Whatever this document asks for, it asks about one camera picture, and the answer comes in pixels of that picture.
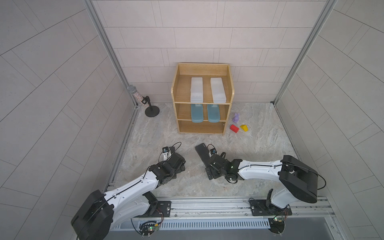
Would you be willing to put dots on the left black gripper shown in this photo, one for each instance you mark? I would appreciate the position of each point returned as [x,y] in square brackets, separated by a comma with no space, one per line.
[180,169]

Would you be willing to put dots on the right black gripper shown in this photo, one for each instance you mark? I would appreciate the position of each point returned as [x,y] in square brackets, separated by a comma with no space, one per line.
[210,168]

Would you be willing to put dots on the black pencil case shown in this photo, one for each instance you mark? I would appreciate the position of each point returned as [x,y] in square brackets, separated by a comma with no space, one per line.
[204,154]

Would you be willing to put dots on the teal pencil case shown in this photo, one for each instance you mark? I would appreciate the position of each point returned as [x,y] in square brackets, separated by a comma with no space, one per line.
[197,113]
[213,112]

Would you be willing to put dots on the clear white pencil case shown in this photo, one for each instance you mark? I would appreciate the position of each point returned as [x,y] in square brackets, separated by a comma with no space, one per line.
[218,91]
[197,95]

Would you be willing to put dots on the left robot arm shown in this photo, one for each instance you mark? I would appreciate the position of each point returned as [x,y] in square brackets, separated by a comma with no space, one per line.
[103,211]

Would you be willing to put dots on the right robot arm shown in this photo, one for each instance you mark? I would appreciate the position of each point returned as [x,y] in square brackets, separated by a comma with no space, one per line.
[300,182]

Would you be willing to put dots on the wooden three-tier shelf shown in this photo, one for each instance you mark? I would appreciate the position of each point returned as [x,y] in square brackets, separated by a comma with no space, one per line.
[181,95]

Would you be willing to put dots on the red toy block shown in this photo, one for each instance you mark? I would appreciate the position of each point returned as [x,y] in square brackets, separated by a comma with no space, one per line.
[234,128]

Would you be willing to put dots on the yellow toy block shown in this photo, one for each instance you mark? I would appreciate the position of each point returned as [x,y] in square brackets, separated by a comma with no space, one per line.
[244,128]

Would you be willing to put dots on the purple toy figure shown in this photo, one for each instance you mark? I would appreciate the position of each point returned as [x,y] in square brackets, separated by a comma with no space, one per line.
[236,118]

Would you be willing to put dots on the black round stand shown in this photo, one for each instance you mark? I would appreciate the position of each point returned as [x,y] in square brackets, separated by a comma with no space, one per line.
[151,111]

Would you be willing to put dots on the left circuit board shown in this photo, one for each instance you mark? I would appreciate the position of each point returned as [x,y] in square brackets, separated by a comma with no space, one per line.
[148,228]

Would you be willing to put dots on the circuit board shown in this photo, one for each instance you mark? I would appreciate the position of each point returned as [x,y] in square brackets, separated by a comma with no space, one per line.
[148,228]
[276,226]

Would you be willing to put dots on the right circuit board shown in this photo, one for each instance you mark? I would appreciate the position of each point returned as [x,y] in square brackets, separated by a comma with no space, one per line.
[276,226]

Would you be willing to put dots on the clear tube with beads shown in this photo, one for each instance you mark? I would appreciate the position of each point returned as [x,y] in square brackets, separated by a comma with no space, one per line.
[139,97]

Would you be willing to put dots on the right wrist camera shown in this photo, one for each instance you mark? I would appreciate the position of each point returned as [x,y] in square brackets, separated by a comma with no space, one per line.
[213,151]

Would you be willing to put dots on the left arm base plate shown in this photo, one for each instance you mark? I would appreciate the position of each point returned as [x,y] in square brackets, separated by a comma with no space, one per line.
[162,208]

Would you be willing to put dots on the aluminium mounting rail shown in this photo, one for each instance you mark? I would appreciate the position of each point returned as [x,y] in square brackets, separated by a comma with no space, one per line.
[217,207]

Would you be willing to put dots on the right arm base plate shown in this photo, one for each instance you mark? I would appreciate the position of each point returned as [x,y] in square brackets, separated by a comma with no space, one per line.
[260,208]

